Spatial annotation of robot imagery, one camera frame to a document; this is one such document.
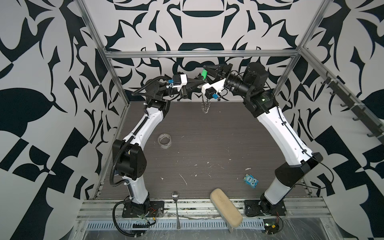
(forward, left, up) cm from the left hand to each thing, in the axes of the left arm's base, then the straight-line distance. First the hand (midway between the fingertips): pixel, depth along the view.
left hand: (206, 75), depth 57 cm
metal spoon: (-31, +15, -51) cm, 61 cm away
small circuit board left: (-42, +31, -55) cm, 76 cm away
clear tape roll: (-3, +22, -49) cm, 54 cm away
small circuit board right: (-44, -31, -53) cm, 75 cm away
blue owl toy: (-24, -25, -51) cm, 61 cm away
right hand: (+2, 0, +4) cm, 5 cm away
